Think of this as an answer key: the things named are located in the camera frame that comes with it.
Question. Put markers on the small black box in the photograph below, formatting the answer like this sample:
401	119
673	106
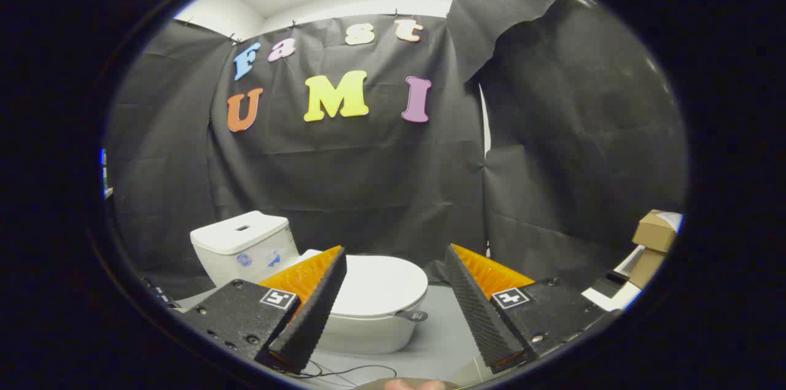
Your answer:
609	284

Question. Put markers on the black lid pull tag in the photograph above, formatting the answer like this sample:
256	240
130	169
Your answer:
414	315

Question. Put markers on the small cardboard box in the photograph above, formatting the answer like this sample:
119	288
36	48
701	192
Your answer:
652	231

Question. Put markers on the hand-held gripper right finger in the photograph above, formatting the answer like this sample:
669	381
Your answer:
482	316

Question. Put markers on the white ceramic toilet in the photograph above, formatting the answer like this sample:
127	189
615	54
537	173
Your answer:
239	255

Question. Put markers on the white toilet lid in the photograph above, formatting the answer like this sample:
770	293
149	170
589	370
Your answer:
381	285

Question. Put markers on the flat cardboard box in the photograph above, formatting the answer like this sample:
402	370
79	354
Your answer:
645	267

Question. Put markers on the black backdrop cloth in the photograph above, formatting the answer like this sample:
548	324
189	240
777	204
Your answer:
368	181

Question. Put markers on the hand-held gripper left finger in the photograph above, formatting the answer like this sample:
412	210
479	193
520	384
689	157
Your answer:
310	316

